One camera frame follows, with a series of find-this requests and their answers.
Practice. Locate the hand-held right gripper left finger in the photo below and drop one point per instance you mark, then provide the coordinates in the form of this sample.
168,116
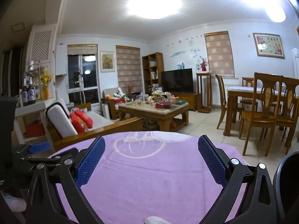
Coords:
91,161

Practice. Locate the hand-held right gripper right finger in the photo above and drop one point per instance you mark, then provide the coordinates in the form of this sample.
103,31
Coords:
212,161

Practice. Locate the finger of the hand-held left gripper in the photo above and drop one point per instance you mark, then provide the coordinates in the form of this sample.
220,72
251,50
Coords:
46,159
39,147

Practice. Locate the person's left forearm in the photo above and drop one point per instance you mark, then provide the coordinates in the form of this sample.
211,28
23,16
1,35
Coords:
11,201

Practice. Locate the red storage box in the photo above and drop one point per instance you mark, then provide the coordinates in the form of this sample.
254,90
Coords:
34,129

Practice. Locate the white counter shelf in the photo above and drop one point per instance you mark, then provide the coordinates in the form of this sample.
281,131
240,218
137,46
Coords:
28,112

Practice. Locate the brown beer bottle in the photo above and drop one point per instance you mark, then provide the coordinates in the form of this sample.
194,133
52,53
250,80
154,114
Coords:
32,93
25,95

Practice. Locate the red cushion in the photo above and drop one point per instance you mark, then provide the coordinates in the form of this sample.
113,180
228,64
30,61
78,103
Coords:
86,119
78,123

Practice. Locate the wooden sofa with white cushions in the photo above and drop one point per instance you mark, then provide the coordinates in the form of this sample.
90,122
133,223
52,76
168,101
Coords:
121,124

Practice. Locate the wooden armchair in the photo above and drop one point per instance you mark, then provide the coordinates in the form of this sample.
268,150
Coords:
108,107

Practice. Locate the yellow artificial flowers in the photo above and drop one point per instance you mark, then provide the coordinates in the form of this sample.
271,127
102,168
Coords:
46,79

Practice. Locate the wooden dining chair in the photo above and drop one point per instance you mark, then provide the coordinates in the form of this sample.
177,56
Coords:
220,91
259,119
290,119
248,81

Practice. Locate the purple tablecloth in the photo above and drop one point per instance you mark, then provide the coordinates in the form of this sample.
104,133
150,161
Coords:
151,179

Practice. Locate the wooden television stand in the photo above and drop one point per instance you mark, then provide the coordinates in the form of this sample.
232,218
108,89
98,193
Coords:
189,100

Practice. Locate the flat green box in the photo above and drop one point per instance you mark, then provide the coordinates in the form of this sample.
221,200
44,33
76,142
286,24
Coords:
181,103

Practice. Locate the tall wooden plant stand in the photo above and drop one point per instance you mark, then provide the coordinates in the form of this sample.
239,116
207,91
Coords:
203,91

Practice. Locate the white plush toy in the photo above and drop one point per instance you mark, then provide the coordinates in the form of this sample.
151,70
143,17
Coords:
119,92

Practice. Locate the red tray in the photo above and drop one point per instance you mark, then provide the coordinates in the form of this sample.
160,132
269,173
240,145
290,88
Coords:
162,105

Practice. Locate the wooden dining table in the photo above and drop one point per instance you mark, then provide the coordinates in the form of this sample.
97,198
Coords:
243,89

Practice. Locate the white radiator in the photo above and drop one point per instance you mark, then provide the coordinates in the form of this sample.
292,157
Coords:
230,82

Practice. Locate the wooden coffee table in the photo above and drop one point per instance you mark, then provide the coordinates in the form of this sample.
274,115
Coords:
151,108

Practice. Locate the dark glass window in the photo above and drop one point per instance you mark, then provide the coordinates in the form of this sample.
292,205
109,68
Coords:
90,79

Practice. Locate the white lattice cabinet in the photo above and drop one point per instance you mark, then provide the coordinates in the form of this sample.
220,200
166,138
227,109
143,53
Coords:
43,42

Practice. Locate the black television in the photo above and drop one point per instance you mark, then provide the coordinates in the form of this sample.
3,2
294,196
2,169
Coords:
177,80

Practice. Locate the red flower vase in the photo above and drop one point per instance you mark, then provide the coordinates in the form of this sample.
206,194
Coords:
203,66

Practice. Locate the beige patterned roller blind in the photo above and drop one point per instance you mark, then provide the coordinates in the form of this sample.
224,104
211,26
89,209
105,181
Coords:
128,70
219,53

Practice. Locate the framed sunflower painting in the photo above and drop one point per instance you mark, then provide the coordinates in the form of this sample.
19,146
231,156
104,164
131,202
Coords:
107,61

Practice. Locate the short beige window blind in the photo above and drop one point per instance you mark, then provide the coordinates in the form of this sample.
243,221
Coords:
81,50

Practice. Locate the wooden bookshelf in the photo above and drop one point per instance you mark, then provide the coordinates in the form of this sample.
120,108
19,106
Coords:
160,63

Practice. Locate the white standing air conditioner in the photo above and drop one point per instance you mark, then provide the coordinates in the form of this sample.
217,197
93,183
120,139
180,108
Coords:
295,72

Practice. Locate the framed flower picture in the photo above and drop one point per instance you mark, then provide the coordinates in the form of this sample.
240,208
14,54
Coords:
268,45

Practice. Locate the small round ceiling lamp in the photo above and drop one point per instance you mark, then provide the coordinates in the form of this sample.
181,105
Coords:
275,12

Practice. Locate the large round ceiling lamp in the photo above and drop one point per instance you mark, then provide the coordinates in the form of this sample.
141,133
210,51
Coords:
154,0

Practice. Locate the white wall boiler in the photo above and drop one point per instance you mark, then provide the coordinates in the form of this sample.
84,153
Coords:
61,60

